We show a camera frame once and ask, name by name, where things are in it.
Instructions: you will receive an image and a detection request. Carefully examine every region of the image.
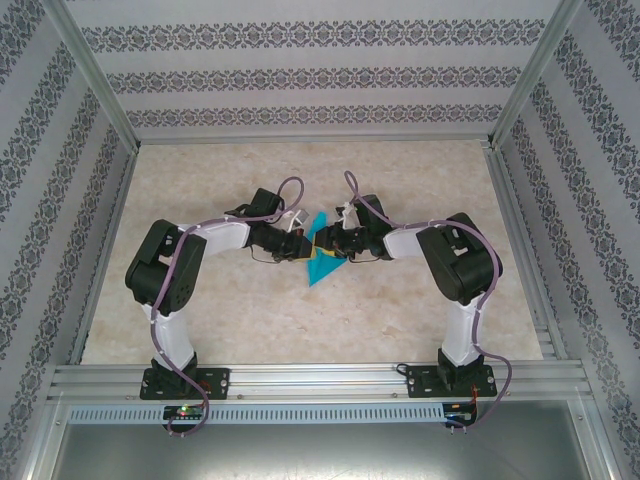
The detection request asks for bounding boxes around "blue paper sheet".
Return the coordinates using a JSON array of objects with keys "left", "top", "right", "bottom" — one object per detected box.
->
[{"left": 301, "top": 211, "right": 350, "bottom": 288}]

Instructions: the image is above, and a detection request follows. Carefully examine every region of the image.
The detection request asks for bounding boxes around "grey metal sheet panel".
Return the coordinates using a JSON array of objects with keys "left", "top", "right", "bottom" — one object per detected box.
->
[{"left": 49, "top": 422, "right": 601, "bottom": 480}]

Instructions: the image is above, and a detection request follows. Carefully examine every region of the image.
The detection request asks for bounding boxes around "small circuit board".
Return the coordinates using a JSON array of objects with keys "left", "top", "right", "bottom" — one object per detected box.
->
[
  {"left": 159, "top": 403, "right": 209, "bottom": 432},
  {"left": 443, "top": 401, "right": 480, "bottom": 427}
]

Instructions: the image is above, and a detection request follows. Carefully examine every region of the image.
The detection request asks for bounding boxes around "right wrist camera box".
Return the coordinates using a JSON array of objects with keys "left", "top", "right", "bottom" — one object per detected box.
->
[{"left": 333, "top": 201, "right": 359, "bottom": 227}]

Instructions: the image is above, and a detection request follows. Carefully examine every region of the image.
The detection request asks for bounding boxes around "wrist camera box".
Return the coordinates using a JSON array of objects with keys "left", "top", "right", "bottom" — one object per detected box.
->
[
  {"left": 279, "top": 208, "right": 310, "bottom": 232},
  {"left": 333, "top": 201, "right": 359, "bottom": 227}
]

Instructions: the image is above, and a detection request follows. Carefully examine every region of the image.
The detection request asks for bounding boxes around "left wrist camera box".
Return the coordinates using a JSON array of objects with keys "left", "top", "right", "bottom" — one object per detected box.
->
[{"left": 279, "top": 208, "right": 310, "bottom": 232}]

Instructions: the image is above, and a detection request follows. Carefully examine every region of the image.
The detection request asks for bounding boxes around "thin aluminium wall rail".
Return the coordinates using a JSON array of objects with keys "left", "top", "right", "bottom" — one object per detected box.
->
[{"left": 134, "top": 133, "right": 496, "bottom": 147}]

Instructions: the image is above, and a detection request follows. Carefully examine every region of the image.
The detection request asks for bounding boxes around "wide aluminium mounting rail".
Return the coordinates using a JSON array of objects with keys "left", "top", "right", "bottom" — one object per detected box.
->
[{"left": 47, "top": 360, "right": 595, "bottom": 402}]

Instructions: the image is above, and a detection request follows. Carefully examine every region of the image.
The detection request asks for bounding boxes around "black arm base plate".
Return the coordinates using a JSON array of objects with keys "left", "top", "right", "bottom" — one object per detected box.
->
[
  {"left": 405, "top": 364, "right": 499, "bottom": 400},
  {"left": 139, "top": 367, "right": 232, "bottom": 401}
]

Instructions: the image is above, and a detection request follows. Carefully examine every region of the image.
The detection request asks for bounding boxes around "slotted grey cable duct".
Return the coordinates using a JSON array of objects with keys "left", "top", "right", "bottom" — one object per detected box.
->
[{"left": 67, "top": 402, "right": 447, "bottom": 426}]

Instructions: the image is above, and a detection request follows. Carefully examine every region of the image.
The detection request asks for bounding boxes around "aluminium side rail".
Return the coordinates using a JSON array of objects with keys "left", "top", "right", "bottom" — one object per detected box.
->
[{"left": 484, "top": 144, "right": 569, "bottom": 362}]

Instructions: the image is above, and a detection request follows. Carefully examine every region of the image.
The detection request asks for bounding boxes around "purple cable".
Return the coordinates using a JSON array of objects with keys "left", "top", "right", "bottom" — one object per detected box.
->
[
  {"left": 343, "top": 170, "right": 517, "bottom": 437},
  {"left": 149, "top": 176, "right": 307, "bottom": 442}
]

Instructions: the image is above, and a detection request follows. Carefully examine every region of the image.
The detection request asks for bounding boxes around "aluminium frame post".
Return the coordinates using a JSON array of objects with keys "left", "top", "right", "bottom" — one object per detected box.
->
[
  {"left": 569, "top": 394, "right": 624, "bottom": 480},
  {"left": 42, "top": 0, "right": 141, "bottom": 154},
  {"left": 487, "top": 0, "right": 586, "bottom": 151},
  {"left": 19, "top": 394, "right": 69, "bottom": 480}
]

